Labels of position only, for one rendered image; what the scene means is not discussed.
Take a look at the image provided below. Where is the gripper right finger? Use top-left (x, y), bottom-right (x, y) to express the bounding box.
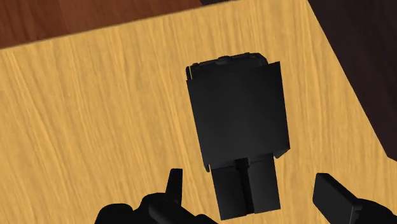
top-left (312, 172), bottom-right (397, 224)

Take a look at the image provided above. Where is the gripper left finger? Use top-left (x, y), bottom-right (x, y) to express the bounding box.
top-left (94, 168), bottom-right (218, 224)

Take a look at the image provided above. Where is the black box-shaped appliance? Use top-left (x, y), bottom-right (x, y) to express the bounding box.
top-left (185, 52), bottom-right (291, 221)

